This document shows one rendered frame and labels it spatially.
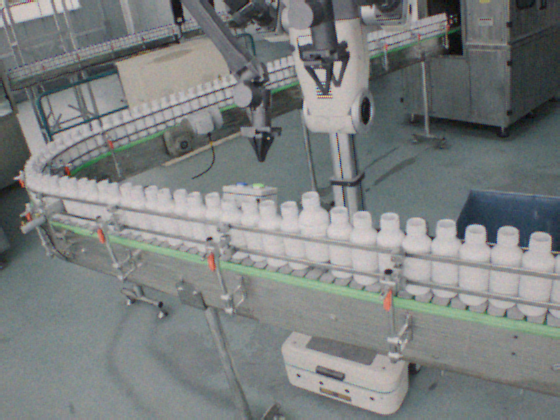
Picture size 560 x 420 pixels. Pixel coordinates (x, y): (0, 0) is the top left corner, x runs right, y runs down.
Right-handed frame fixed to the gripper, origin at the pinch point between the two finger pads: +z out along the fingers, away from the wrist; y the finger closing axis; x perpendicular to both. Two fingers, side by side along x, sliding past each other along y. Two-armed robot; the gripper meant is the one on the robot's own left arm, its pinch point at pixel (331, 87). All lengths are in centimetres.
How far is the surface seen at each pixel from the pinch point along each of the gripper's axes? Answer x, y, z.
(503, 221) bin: -32, 45, 55
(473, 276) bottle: -36, -18, 32
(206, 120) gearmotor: 127, 89, 38
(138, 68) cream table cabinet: 338, 226, 26
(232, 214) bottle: 23.0, -16.8, 27.0
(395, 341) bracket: -22, -26, 46
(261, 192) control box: 24.6, -1.9, 28.2
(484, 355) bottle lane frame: -39, -20, 51
